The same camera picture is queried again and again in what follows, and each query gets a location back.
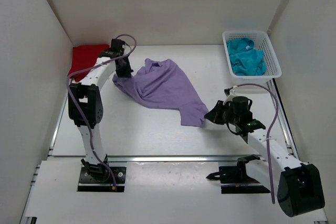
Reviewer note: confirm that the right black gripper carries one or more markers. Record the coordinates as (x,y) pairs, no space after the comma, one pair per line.
(214,115)

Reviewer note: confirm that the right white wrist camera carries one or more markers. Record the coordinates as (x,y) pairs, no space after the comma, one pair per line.
(230,93)

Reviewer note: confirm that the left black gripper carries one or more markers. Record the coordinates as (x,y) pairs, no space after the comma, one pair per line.
(127,73)

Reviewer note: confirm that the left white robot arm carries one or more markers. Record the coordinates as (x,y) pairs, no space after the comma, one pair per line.
(85,106)

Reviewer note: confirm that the white plastic basket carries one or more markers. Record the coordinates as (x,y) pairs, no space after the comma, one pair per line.
(262,42)

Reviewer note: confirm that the red t shirt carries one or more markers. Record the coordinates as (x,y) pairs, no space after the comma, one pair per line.
(85,56)

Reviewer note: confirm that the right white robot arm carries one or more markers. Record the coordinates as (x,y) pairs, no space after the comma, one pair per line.
(296,186)

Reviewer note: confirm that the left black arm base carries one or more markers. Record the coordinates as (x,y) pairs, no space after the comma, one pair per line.
(96,178)

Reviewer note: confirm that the teal t shirt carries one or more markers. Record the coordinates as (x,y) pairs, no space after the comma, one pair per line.
(245,60)

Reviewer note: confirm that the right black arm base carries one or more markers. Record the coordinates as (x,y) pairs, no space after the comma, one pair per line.
(234,179)

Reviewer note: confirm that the purple t shirt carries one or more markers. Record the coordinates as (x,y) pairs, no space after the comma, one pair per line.
(164,85)

